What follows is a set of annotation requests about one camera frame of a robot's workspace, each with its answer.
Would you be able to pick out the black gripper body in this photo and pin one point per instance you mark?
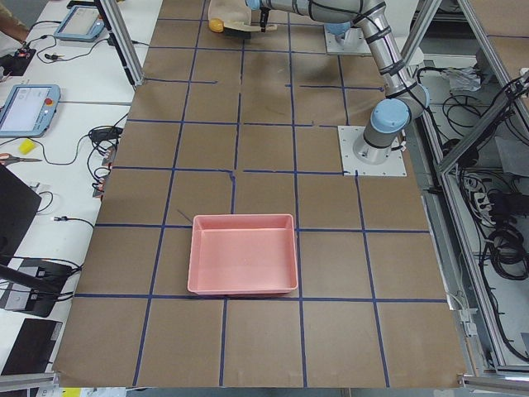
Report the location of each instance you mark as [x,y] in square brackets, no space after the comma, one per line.
[264,18]

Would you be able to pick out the beige plastic dustpan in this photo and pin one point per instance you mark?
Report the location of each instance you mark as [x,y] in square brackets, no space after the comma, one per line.
[229,11]

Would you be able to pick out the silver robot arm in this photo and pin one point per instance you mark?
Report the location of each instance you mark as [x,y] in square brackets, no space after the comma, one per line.
[405,98]

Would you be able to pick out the pink plastic bin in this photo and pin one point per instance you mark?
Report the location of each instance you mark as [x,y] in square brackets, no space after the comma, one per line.
[236,254]

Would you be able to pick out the blue teach pendant far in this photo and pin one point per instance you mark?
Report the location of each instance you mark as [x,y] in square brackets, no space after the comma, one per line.
[82,23]

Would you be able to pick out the blue teach pendant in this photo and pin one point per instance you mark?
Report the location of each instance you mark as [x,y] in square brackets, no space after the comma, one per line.
[82,23]
[29,110]

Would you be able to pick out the black adapter on desk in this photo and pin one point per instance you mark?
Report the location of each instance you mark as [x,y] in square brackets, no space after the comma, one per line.
[105,133]

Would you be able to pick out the blue teach pendant near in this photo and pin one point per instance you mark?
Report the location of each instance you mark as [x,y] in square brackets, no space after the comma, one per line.
[29,110]

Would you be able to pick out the black laptop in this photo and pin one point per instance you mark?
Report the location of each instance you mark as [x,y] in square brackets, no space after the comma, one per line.
[19,205]

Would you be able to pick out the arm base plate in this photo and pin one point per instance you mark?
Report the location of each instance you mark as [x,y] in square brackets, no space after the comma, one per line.
[344,39]
[358,158]

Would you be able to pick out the aluminium frame post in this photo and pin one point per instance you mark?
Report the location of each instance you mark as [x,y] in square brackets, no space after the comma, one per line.
[116,27]

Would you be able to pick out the orange handled scissors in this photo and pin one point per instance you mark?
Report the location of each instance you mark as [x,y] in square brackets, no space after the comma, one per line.
[8,159]

